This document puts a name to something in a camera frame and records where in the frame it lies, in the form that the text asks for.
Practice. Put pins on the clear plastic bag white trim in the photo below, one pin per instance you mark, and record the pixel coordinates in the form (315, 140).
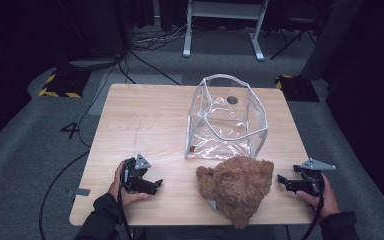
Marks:
(226, 143)

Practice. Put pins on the white metal desk frame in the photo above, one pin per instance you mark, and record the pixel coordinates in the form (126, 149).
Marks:
(225, 10)

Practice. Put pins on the black yellow striped stand base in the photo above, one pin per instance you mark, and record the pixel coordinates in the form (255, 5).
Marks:
(296, 88)
(63, 83)

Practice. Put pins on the grey tape piece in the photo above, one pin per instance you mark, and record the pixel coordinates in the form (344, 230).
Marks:
(82, 192)

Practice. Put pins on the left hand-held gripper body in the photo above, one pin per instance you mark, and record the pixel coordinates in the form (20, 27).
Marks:
(134, 176)

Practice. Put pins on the dark round table grommet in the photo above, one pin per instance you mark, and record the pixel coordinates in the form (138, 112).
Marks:
(232, 99)

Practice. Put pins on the brown plush teddy bear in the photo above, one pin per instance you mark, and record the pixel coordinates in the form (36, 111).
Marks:
(236, 186)

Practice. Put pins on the black folding stand legs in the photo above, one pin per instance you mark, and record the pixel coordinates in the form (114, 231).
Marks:
(291, 38)

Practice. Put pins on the person's right hand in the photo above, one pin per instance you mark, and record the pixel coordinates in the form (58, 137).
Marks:
(328, 200)

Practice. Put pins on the grey curtain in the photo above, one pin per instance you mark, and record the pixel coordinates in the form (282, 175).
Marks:
(333, 36)

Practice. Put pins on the person's left hand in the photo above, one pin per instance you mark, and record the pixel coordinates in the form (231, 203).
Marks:
(121, 196)

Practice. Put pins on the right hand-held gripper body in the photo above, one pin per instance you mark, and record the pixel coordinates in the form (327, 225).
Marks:
(311, 178)

